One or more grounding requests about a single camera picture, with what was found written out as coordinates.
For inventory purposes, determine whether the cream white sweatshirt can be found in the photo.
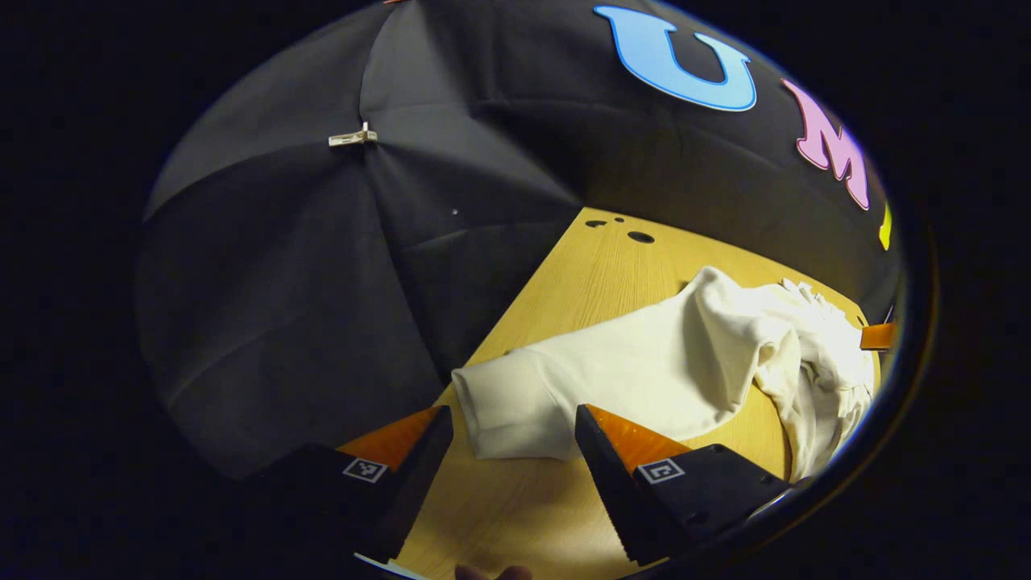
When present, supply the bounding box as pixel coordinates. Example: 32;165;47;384
451;266;880;484

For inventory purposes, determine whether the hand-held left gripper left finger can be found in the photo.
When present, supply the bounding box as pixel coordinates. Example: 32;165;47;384
242;405;454;565

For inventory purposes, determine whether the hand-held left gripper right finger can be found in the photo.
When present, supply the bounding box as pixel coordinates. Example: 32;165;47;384
574;404;794;566

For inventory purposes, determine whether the white cloth clip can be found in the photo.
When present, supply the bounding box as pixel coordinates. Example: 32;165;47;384
329;121;379;148

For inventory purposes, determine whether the black backdrop cloth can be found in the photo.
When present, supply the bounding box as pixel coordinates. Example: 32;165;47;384
135;0;903;484

